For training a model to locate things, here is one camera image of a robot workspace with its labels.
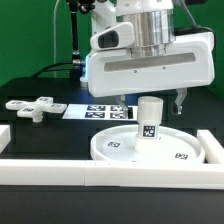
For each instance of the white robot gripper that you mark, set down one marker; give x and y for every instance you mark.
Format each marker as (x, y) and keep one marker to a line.
(188, 62)

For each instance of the white round table top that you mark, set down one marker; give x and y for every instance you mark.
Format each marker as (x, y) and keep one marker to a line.
(122, 143)

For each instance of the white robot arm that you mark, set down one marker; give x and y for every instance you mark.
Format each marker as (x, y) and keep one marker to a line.
(136, 49)

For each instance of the white fiducial marker sheet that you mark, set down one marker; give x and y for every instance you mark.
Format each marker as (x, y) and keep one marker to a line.
(100, 112)

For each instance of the white right fence block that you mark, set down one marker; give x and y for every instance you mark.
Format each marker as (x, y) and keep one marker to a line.
(214, 152)

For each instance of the white fence block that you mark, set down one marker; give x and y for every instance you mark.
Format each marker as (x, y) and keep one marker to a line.
(214, 152)
(5, 136)

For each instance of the white cross-shaped table base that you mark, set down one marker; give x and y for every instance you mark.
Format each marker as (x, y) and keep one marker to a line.
(35, 109)

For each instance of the white left fence block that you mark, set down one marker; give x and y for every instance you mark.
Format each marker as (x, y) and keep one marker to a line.
(5, 136)

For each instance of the white front fence bar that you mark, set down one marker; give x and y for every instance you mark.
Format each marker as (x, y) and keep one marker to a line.
(103, 173)

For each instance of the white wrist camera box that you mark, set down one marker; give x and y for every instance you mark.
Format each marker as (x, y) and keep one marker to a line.
(116, 37)

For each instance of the black camera stand pole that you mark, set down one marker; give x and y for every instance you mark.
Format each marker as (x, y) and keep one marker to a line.
(84, 7)

